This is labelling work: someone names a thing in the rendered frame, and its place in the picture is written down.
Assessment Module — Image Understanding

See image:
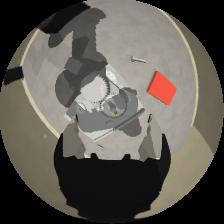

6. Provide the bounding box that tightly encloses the red flat square plate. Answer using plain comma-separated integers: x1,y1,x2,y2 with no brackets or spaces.
147,71,177,106

